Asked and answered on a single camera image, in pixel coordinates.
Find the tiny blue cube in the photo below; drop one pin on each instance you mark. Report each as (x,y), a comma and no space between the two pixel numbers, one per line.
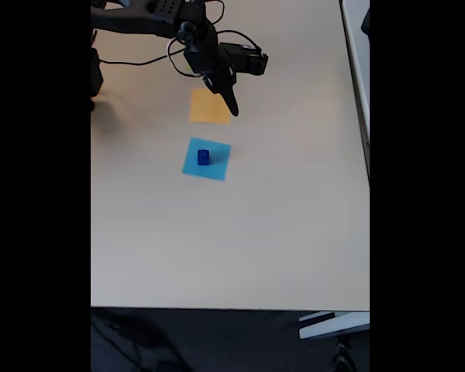
(203,157)

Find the orange paper square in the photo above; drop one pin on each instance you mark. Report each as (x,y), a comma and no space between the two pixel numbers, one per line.
(207,110)

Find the light blue paper square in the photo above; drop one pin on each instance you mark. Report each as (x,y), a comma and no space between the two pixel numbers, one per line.
(217,168)

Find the white side table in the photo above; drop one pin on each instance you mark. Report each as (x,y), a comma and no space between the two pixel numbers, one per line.
(356,58)

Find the dark blue object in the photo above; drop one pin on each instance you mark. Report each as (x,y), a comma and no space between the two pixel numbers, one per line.
(367,23)

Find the white table leg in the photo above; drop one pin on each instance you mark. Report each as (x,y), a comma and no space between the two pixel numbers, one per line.
(333,327)

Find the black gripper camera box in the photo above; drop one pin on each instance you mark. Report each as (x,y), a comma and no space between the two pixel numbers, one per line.
(252,62)

